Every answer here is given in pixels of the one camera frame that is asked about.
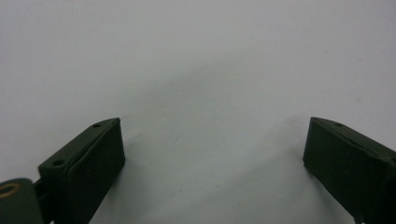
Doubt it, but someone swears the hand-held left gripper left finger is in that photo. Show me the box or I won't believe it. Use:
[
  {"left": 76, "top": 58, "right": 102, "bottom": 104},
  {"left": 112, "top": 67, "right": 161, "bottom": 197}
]
[{"left": 37, "top": 117, "right": 126, "bottom": 224}]

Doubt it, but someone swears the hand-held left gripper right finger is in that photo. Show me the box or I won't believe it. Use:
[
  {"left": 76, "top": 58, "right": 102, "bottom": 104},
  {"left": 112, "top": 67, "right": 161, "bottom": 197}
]
[{"left": 302, "top": 116, "right": 396, "bottom": 224}]

